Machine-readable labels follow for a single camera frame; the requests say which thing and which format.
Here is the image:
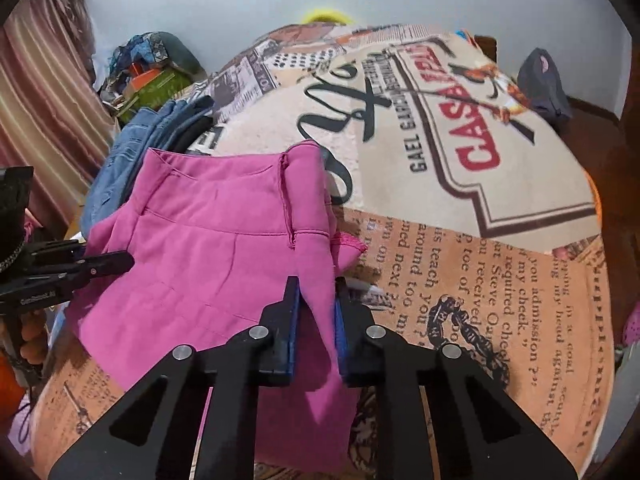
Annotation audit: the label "blue jeans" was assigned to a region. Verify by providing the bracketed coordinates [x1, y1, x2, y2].
[80, 95, 216, 241]

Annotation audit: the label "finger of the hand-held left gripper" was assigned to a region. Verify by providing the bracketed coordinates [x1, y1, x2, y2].
[0, 251, 135, 309]
[22, 239, 90, 264]

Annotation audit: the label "striped brown curtain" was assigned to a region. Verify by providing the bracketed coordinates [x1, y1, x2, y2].
[0, 0, 122, 241]

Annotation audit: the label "pink pants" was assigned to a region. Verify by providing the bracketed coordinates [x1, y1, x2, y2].
[65, 141, 369, 476]

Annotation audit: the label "person's left hand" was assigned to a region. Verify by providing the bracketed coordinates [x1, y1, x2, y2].
[18, 305, 52, 367]

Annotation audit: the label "green bag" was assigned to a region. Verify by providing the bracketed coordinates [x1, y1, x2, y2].
[117, 67, 194, 126]

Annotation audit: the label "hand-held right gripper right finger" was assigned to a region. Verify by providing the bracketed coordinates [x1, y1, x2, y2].
[334, 276, 575, 480]

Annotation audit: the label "wooden bed frame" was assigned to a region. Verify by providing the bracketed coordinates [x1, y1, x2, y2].
[472, 34, 501, 62]

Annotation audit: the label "pink rubber shoe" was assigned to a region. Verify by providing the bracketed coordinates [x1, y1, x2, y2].
[620, 302, 640, 347]

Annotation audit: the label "grey bag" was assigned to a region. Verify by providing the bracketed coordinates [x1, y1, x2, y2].
[516, 47, 574, 121]

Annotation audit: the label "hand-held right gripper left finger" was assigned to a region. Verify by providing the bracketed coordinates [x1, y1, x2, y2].
[47, 276, 302, 480]

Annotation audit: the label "pile of clothes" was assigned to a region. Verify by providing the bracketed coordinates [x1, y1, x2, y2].
[97, 31, 206, 106]

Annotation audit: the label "yellow hoop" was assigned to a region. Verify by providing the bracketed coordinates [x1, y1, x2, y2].
[303, 6, 359, 26]

